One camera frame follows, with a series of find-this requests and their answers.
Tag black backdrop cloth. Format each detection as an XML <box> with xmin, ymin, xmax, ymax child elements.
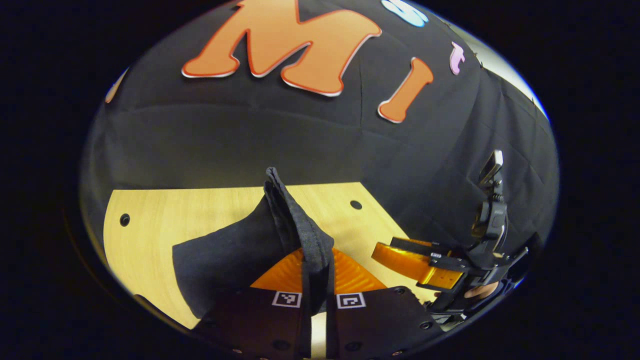
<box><xmin>80</xmin><ymin>0</ymin><xmax>560</xmax><ymax>266</ymax></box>

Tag dark grey jeans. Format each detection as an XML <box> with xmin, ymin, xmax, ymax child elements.
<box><xmin>172</xmin><ymin>166</ymin><xmax>336</xmax><ymax>321</ymax></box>

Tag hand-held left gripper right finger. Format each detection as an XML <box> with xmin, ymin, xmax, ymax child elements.
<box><xmin>325</xmin><ymin>247</ymin><xmax>446</xmax><ymax>360</ymax></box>

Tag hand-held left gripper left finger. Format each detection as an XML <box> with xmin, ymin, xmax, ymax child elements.
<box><xmin>192</xmin><ymin>247</ymin><xmax>311</xmax><ymax>360</ymax></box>

